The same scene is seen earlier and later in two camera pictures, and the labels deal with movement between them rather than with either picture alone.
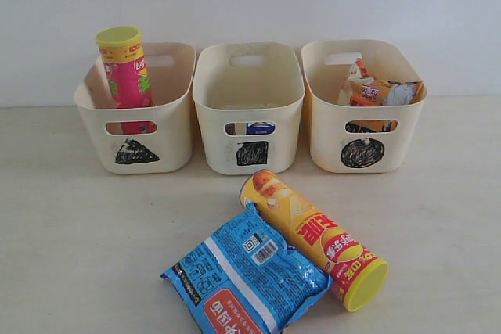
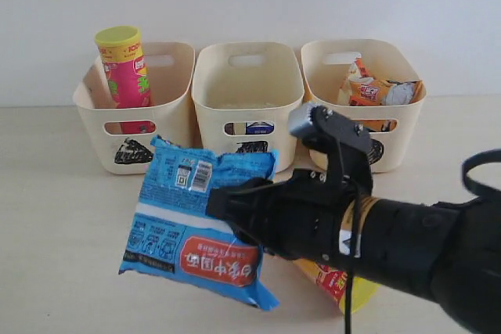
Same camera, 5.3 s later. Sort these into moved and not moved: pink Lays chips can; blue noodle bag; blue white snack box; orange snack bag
Moved: blue noodle bag
Not moved: pink Lays chips can; blue white snack box; orange snack bag
